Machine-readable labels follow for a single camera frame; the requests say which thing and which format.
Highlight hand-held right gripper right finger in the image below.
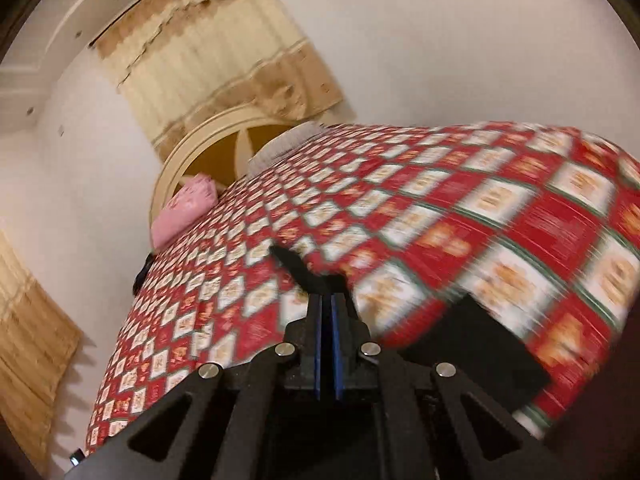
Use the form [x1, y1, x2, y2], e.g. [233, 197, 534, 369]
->
[330, 292, 576, 480]

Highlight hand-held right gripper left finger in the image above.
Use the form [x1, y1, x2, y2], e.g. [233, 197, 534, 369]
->
[65, 294, 324, 480]

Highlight black pants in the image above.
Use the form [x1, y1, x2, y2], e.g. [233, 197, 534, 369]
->
[270, 244, 548, 406]

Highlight red printed bedspread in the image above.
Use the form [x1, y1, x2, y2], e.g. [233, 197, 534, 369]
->
[82, 120, 640, 458]

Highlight dark patterned cloth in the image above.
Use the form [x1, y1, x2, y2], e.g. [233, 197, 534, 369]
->
[132, 254, 152, 293]

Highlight pink folded cloth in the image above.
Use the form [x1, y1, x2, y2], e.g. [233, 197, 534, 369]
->
[150, 174, 218, 251]

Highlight striped pillow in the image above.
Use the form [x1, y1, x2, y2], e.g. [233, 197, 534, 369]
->
[247, 121, 328, 173]

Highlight cream round headboard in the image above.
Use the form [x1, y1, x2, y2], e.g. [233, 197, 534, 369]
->
[149, 105, 301, 251]

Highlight beige floral curtain with valance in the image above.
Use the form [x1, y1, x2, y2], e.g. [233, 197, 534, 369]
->
[95, 0, 346, 161]

